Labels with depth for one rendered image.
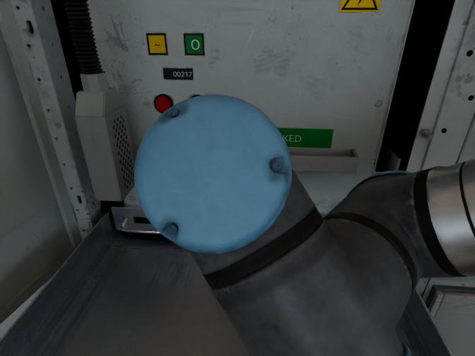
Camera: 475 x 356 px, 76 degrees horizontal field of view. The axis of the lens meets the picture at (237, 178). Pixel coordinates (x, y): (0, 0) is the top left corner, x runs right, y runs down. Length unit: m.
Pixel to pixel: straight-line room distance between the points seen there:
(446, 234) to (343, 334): 0.11
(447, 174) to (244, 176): 0.17
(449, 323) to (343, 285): 0.63
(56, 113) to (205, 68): 0.26
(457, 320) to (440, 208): 0.57
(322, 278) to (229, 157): 0.09
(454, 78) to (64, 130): 0.61
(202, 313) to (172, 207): 0.39
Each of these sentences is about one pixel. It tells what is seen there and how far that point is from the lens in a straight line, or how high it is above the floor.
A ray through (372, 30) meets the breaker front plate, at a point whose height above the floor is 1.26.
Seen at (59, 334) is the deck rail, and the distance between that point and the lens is 0.58.
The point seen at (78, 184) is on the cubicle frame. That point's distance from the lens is 0.65.
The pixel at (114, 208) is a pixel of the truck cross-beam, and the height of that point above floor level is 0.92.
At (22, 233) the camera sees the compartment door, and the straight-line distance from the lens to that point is 0.66.
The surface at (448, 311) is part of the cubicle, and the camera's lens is 0.79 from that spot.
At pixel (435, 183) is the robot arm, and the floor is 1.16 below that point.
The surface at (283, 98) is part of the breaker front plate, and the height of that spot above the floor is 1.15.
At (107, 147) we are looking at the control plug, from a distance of 0.50.
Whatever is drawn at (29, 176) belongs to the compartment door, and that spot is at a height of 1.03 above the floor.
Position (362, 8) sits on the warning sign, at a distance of 0.53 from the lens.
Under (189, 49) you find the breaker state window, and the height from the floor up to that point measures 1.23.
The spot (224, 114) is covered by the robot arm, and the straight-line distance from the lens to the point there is 0.17.
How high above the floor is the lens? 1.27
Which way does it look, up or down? 28 degrees down
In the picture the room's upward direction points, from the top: straight up
